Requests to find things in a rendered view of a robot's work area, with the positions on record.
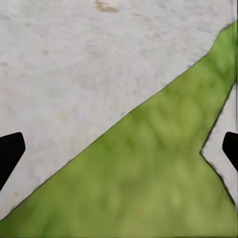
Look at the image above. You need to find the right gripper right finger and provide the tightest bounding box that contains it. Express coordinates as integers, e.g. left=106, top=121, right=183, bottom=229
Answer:
left=222, top=131, right=238, bottom=172

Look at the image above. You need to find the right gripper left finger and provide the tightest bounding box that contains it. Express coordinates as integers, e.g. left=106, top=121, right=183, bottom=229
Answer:
left=0, top=132, right=25, bottom=190

